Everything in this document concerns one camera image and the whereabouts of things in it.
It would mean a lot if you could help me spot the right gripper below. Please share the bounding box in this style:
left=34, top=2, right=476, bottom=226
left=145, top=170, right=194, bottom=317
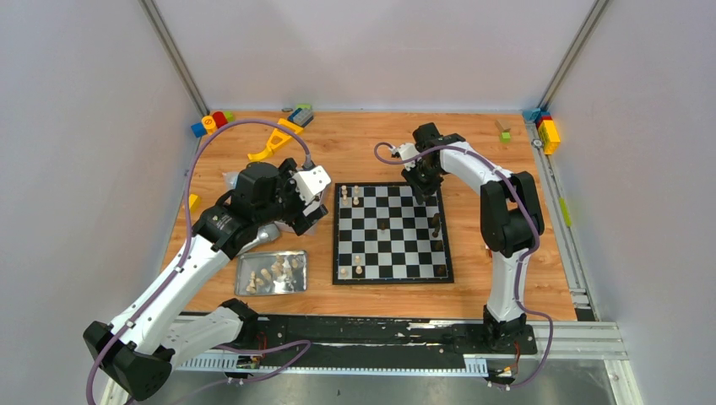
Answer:
left=402, top=159, right=444, bottom=204

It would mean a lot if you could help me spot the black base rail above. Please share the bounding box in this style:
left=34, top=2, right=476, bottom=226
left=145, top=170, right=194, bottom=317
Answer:
left=229, top=315, right=538, bottom=370

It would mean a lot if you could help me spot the colourful toy blocks right corner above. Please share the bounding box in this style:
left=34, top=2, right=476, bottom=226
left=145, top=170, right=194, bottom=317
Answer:
left=522, top=109, right=561, bottom=155

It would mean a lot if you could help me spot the blue plastic bag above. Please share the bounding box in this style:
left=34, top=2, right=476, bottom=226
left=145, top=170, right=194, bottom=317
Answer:
left=222, top=171, right=239, bottom=190

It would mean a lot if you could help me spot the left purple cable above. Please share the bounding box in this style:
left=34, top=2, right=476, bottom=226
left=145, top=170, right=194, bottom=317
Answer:
left=84, top=118, right=314, bottom=405

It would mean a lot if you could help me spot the yellow toy saw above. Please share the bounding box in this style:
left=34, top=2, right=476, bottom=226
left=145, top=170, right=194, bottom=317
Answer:
left=247, top=119, right=304, bottom=162

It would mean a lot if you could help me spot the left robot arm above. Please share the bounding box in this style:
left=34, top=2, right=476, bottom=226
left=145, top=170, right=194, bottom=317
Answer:
left=83, top=159, right=331, bottom=401

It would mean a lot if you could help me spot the colourful toy blocks corner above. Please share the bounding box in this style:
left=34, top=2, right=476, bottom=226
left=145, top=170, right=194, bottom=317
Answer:
left=190, top=111, right=235, bottom=138
left=522, top=109, right=561, bottom=155

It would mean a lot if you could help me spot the small yellow block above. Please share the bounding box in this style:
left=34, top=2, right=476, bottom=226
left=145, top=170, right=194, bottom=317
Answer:
left=187, top=193, right=202, bottom=213

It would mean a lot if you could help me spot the black silver chess board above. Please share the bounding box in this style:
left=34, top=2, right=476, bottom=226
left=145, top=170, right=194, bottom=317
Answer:
left=332, top=181, right=454, bottom=285

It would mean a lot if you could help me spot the blue green toy block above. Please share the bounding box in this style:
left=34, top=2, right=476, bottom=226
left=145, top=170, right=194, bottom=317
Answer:
left=287, top=104, right=314, bottom=127

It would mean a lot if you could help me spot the purple cable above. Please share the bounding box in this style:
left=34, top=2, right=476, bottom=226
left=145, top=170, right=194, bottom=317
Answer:
left=84, top=118, right=314, bottom=405
left=373, top=142, right=555, bottom=391

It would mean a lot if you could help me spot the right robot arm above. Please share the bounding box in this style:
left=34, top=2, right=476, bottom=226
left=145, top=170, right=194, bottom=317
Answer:
left=391, top=123, right=545, bottom=353

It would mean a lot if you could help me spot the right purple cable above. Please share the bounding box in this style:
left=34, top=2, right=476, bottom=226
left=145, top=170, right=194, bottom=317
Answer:
left=373, top=142, right=555, bottom=391

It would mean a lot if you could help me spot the tin box with dark pieces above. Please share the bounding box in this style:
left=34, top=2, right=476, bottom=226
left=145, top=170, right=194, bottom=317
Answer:
left=274, top=192, right=328, bottom=235

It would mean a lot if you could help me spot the colourful toy blocks left corner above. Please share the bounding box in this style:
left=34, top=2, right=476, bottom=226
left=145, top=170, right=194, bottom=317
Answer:
left=190, top=111, right=235, bottom=138

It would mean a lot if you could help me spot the silver microphone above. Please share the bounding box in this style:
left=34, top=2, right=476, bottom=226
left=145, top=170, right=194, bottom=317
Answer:
left=244, top=223, right=281, bottom=251

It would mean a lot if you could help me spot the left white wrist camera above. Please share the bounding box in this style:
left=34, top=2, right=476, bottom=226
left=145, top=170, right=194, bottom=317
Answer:
left=291, top=165, right=332, bottom=203

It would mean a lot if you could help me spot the tin lid with light pieces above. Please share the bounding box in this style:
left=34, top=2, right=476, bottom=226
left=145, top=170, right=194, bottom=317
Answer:
left=235, top=251, right=308, bottom=296

